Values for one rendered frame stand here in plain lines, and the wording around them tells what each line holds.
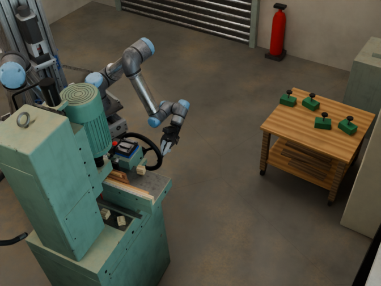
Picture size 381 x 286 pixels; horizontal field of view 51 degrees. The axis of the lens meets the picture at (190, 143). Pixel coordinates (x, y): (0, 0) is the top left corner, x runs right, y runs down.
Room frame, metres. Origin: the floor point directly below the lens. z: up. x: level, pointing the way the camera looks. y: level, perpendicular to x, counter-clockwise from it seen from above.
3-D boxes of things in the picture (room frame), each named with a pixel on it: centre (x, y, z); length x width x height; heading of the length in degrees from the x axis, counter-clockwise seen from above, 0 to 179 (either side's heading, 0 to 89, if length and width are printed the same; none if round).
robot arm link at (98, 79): (2.16, 0.59, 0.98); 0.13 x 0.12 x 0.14; 145
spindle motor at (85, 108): (1.39, 0.46, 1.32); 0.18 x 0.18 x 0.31
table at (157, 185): (1.48, 0.40, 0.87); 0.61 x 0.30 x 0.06; 61
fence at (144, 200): (1.36, 0.47, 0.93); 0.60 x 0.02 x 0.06; 61
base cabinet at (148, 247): (1.29, 0.52, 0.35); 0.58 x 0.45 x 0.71; 151
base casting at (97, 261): (1.29, 0.52, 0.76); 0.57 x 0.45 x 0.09; 151
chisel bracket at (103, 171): (1.38, 0.47, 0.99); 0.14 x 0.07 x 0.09; 151
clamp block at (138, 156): (1.56, 0.36, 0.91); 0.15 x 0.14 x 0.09; 61
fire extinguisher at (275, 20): (3.93, -1.03, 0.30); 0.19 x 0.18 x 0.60; 144
